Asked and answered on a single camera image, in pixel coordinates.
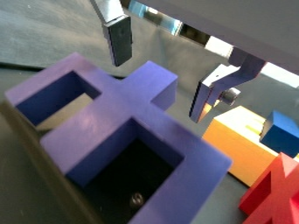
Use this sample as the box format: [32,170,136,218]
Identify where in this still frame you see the blue long bar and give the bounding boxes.
[258,110,299,158]

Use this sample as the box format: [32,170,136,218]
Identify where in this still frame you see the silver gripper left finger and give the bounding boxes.
[89,0,133,67]

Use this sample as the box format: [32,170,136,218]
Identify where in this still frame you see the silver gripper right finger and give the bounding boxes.
[189,47,266,123]

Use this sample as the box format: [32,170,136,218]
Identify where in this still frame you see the purple three-pronged block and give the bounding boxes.
[4,53,230,224]

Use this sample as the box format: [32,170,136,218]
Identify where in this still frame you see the yellow slotted board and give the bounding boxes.
[202,106,280,186]

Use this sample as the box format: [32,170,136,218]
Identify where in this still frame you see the red block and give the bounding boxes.
[237,153,299,224]

